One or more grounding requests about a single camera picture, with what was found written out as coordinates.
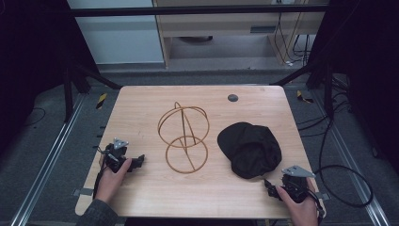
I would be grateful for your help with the black horizontal frame bar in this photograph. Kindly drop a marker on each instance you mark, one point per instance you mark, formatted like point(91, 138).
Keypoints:
point(188, 10)

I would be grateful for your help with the person's right hand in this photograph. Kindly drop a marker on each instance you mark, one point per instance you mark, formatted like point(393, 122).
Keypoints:
point(301, 212)

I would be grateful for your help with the person's left hand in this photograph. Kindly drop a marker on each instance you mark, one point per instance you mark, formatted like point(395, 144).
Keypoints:
point(109, 182)

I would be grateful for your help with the grey metal table bracket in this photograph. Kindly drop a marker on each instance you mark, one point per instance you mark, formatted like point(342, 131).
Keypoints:
point(324, 196)
point(83, 192)

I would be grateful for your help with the yellow black striped tape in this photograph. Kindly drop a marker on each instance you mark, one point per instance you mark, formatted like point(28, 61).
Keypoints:
point(302, 98)
point(101, 101)

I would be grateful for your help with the grey table grommet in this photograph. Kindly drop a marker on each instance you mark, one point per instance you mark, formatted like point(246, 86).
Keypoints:
point(232, 98)

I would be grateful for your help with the aluminium floor rail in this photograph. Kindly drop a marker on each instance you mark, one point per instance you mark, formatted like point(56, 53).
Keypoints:
point(354, 175)
point(47, 160)

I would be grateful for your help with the dark curtain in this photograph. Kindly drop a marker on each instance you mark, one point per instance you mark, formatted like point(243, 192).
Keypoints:
point(370, 62)
point(31, 62)

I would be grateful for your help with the black cap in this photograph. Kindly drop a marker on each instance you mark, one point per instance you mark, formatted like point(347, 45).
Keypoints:
point(249, 150)

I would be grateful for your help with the white cabinet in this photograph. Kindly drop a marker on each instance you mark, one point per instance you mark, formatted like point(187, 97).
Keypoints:
point(120, 37)

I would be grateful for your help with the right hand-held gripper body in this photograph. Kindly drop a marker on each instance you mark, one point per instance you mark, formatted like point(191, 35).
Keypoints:
point(295, 185)

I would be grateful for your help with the black metal stand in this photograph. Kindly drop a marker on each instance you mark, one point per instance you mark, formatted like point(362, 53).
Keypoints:
point(68, 94)
point(328, 91)

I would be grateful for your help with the light wooden desk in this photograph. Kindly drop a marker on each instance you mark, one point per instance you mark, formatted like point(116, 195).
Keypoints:
point(219, 23)

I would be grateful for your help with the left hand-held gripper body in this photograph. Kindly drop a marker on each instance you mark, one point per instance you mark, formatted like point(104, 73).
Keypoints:
point(115, 153)

